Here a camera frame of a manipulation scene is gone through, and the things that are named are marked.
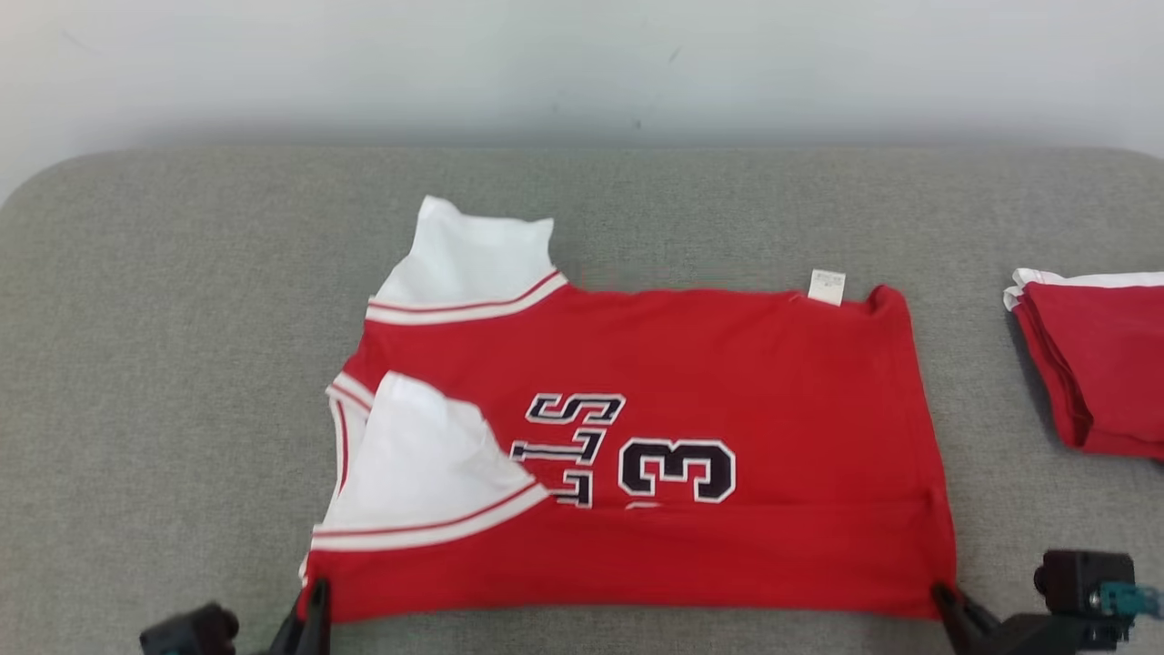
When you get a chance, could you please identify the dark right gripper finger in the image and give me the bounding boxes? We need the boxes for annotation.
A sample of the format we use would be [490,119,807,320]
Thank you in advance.
[930,582,1004,655]

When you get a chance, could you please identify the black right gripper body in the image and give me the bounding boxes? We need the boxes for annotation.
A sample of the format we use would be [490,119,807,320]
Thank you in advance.
[991,613,1138,655]

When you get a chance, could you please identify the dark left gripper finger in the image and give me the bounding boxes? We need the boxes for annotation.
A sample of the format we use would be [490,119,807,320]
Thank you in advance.
[267,615,308,655]
[304,577,331,655]

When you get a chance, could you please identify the red basketball jersey white sleeves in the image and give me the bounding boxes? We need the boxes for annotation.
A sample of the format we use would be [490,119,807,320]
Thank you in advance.
[298,195,958,625]

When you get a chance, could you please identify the stack of folded red garments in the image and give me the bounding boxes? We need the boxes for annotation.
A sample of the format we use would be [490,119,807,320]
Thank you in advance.
[1003,267,1164,463]

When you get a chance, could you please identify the grey fabric sofa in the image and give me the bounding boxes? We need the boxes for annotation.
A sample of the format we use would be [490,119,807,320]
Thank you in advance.
[0,146,1164,655]

